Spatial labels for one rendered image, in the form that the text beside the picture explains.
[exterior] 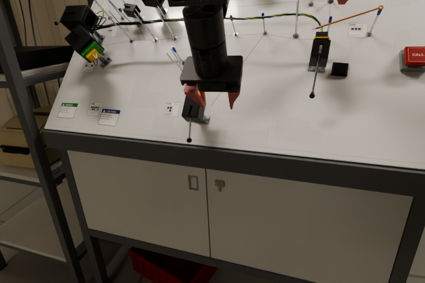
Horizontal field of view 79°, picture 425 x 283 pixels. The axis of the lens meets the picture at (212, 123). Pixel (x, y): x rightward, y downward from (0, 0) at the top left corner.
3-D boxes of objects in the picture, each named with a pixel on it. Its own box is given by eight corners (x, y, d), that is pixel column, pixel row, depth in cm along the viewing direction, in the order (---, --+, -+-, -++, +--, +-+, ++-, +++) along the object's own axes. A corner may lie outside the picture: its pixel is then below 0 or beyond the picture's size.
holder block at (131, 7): (128, 14, 101) (117, 0, 94) (147, 17, 97) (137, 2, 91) (123, 23, 100) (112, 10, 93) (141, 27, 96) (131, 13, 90)
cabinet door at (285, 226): (384, 301, 77) (417, 191, 63) (210, 259, 93) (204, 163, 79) (381, 293, 80) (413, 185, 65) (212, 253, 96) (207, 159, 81)
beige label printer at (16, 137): (42, 171, 105) (27, 126, 98) (0, 166, 110) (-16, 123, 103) (91, 140, 132) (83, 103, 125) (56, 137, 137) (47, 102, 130)
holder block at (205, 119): (188, 148, 75) (176, 138, 66) (197, 109, 79) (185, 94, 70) (203, 149, 74) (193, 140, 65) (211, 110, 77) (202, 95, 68)
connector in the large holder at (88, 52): (102, 48, 85) (93, 40, 81) (106, 52, 84) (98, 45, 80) (89, 60, 84) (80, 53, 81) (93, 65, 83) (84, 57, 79)
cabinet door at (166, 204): (209, 257, 94) (204, 163, 80) (87, 228, 110) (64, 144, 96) (211, 253, 96) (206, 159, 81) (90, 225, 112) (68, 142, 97)
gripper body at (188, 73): (188, 64, 49) (179, 28, 43) (243, 63, 47) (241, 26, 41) (181, 88, 45) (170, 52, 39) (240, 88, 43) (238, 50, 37)
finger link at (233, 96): (210, 94, 54) (203, 57, 47) (244, 95, 53) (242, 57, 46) (204, 119, 50) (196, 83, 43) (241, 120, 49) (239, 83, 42)
